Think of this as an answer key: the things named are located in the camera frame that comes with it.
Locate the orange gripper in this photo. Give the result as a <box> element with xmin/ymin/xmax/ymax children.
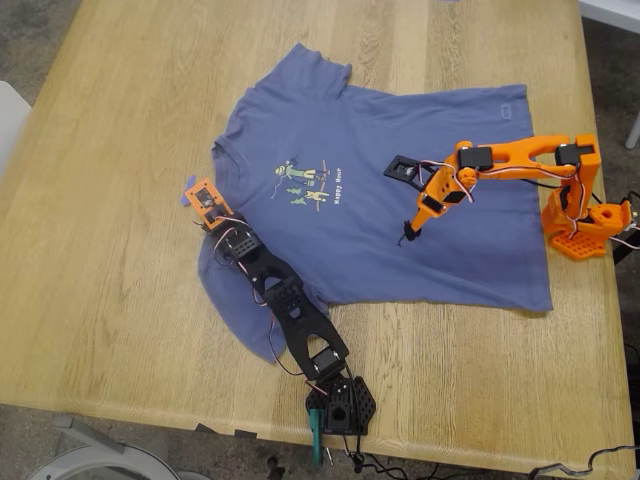
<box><xmin>398</xmin><ymin>149</ymin><xmax>476</xmax><ymax>247</ymax></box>

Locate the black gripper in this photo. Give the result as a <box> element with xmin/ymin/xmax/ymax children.
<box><xmin>202</xmin><ymin>213</ymin><xmax>261</xmax><ymax>261</ymax></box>

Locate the blue printed T-shirt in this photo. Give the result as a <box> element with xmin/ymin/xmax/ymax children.
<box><xmin>195</xmin><ymin>42</ymin><xmax>554</xmax><ymax>365</ymax></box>

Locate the green table clamp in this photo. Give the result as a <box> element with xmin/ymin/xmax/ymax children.
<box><xmin>307</xmin><ymin>407</ymin><xmax>335</xmax><ymax>467</ymax></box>

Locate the white chair seat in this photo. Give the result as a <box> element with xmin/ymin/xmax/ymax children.
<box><xmin>0</xmin><ymin>79</ymin><xmax>34</xmax><ymax>176</ymax></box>

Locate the grey round chair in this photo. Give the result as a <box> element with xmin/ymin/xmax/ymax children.
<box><xmin>27</xmin><ymin>414</ymin><xmax>211</xmax><ymax>480</ymax></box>

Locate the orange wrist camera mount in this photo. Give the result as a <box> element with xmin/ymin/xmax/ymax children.
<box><xmin>183</xmin><ymin>177</ymin><xmax>234</xmax><ymax>231</ymax></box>

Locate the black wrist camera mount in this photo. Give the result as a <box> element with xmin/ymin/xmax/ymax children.
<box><xmin>383</xmin><ymin>155</ymin><xmax>439</xmax><ymax>190</ymax></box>

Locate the orange arm base plate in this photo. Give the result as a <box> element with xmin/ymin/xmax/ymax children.
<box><xmin>541</xmin><ymin>192</ymin><xmax>632</xmax><ymax>261</ymax></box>

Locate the black table bracket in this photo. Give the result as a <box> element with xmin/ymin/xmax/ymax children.
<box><xmin>194</xmin><ymin>422</ymin><xmax>259</xmax><ymax>441</ymax></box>

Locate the black power cable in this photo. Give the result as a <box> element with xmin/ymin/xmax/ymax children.
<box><xmin>344</xmin><ymin>434</ymin><xmax>441</xmax><ymax>480</ymax></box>

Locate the black thick cable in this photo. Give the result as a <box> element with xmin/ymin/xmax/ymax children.
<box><xmin>529</xmin><ymin>444</ymin><xmax>640</xmax><ymax>476</ymax></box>

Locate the white furniture frame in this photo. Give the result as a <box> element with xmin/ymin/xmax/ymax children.
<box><xmin>578</xmin><ymin>0</ymin><xmax>640</xmax><ymax>36</ymax></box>

